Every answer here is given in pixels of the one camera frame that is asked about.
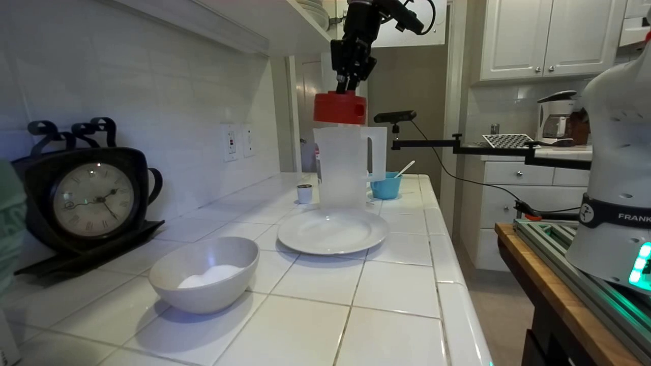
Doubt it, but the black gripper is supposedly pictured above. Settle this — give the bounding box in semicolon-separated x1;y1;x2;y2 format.
330;0;402;96

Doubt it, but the translucent plastic pitcher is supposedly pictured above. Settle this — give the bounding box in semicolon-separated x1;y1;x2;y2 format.
314;127;387;209

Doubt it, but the white wall outlet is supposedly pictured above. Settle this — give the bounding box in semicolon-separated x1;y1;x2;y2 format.
221;125;255;164

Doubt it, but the blue cup with spoon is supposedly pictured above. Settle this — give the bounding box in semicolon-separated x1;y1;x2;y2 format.
370;161;414;200

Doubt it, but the black cup-shaped clock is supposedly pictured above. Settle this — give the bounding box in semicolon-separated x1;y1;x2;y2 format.
12;116;164;276

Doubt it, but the white upper cabinet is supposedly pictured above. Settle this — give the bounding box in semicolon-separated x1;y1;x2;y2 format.
478;0;626;81

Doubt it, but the white ceramic bowl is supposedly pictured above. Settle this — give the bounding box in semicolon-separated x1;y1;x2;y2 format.
148;237;258;314

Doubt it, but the white coffee maker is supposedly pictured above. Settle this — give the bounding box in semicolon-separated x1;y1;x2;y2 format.
536;89;577;140

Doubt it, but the white flat plate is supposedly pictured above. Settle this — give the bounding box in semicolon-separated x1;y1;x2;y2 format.
278;208;389;257

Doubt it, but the black camera on boom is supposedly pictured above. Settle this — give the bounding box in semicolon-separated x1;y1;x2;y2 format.
375;110;592;171

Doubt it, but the small white cup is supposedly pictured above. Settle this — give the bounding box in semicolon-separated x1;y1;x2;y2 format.
297;183;314;206

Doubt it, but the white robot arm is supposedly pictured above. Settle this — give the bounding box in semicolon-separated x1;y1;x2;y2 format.
565;42;651;294

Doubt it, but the wooden robot cart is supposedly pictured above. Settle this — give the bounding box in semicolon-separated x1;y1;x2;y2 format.
495;220;651;366

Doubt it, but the red jar lid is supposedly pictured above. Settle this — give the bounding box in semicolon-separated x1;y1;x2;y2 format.
314;91;367;125

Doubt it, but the white dish rack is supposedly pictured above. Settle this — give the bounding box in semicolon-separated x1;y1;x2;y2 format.
482;133;534;148

